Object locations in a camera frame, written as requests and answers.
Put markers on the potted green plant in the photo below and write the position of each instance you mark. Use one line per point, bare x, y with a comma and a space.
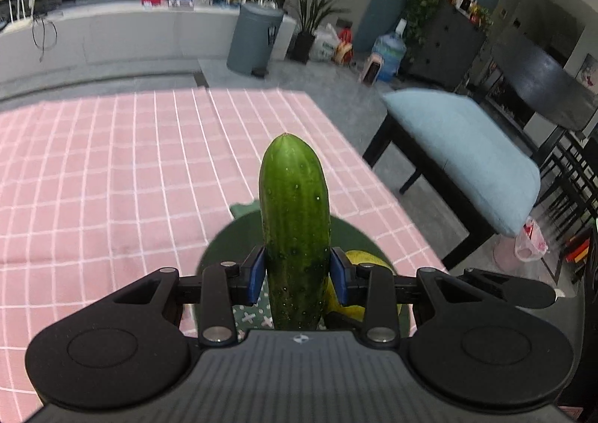
310, 14

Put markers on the white marble tv bench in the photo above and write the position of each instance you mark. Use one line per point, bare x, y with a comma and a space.
86, 37

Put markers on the green cucumber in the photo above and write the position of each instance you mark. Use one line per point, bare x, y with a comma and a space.
296, 230

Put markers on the round black table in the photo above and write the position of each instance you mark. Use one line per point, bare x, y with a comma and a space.
542, 83

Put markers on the black bench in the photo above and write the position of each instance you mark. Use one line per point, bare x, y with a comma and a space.
478, 229

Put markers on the pink plastic bag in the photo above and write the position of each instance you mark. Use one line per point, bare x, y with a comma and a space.
530, 244

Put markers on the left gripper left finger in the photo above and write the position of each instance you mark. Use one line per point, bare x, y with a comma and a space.
225, 285

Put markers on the white plastic bag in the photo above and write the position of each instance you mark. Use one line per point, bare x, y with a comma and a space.
325, 44

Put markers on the white router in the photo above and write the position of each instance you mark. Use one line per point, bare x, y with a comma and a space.
20, 15

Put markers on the dark drawer cabinet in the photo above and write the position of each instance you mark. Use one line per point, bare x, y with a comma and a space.
451, 44

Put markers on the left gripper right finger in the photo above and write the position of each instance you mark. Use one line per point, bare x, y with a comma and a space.
365, 298

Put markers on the blue water bottle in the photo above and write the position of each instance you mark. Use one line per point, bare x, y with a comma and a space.
391, 48

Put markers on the pink checked tablecloth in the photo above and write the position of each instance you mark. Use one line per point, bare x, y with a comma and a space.
97, 192

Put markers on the grey trash bin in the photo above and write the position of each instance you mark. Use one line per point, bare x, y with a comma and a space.
253, 39

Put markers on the light blue cushion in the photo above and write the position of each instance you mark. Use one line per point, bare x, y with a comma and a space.
499, 180

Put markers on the green colander bowl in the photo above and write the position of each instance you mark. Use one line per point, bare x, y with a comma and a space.
239, 237

